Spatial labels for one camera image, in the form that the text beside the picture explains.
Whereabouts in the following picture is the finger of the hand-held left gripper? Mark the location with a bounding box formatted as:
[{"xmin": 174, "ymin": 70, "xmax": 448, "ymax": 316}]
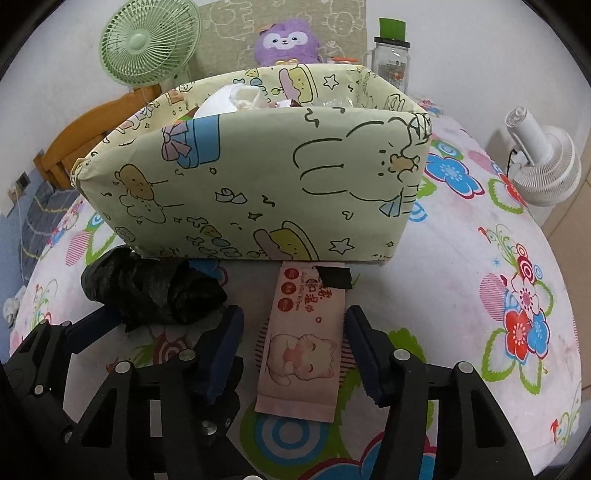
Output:
[
  {"xmin": 198, "ymin": 357, "xmax": 259, "ymax": 480},
  {"xmin": 4, "ymin": 305, "xmax": 123, "ymax": 480}
]

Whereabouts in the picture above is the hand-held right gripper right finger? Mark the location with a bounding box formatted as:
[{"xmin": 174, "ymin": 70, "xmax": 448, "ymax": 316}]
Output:
[{"xmin": 344, "ymin": 305, "xmax": 525, "ymax": 480}]

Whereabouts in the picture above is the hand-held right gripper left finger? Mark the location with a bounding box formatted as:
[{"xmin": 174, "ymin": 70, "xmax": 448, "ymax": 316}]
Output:
[{"xmin": 69, "ymin": 305, "xmax": 245, "ymax": 480}]

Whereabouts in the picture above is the pink wet wipes packet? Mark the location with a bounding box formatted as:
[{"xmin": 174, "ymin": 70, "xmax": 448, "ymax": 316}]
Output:
[{"xmin": 255, "ymin": 261, "xmax": 354, "ymax": 423}]

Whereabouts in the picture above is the black plastic bag roll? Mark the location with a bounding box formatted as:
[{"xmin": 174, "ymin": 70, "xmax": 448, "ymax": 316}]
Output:
[{"xmin": 81, "ymin": 247, "xmax": 228, "ymax": 334}]

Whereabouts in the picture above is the cartoon printed yellow storage box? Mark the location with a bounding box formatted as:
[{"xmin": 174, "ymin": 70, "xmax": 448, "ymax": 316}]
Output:
[{"xmin": 74, "ymin": 64, "xmax": 432, "ymax": 266}]

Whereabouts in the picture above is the white crumpled cloth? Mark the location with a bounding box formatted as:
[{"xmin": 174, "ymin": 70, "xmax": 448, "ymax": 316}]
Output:
[{"xmin": 2, "ymin": 286, "xmax": 29, "ymax": 325}]

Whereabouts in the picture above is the grey plaid bedding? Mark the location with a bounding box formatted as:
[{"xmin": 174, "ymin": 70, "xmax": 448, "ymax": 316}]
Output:
[{"xmin": 18, "ymin": 185, "xmax": 83, "ymax": 274}]

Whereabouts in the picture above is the floral printed tablecloth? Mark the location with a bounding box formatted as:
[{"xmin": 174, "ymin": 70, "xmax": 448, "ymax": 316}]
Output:
[{"xmin": 9, "ymin": 95, "xmax": 583, "ymax": 480}]

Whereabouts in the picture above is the wooden bed headboard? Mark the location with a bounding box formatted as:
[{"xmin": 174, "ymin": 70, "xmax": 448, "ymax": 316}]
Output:
[{"xmin": 32, "ymin": 85, "xmax": 163, "ymax": 190}]

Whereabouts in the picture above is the white plastic packet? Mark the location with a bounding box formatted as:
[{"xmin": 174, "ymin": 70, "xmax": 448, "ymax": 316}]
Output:
[{"xmin": 194, "ymin": 83, "xmax": 278, "ymax": 121}]

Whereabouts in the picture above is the white circulator fan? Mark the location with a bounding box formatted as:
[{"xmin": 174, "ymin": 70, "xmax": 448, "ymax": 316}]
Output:
[{"xmin": 503, "ymin": 106, "xmax": 583, "ymax": 208}]

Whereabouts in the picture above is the green desk fan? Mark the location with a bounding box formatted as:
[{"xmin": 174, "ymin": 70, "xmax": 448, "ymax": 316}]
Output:
[{"xmin": 100, "ymin": 0, "xmax": 201, "ymax": 89}]

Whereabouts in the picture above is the glass jar mug green lid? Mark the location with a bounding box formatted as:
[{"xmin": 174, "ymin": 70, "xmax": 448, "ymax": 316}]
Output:
[{"xmin": 365, "ymin": 17, "xmax": 411, "ymax": 94}]

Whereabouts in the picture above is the green elephant printed board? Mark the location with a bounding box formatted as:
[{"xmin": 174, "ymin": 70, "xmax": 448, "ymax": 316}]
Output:
[{"xmin": 198, "ymin": 0, "xmax": 369, "ymax": 80}]

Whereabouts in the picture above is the purple plush toy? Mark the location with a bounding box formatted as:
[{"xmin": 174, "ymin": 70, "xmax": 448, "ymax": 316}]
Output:
[{"xmin": 255, "ymin": 18, "xmax": 321, "ymax": 66}]

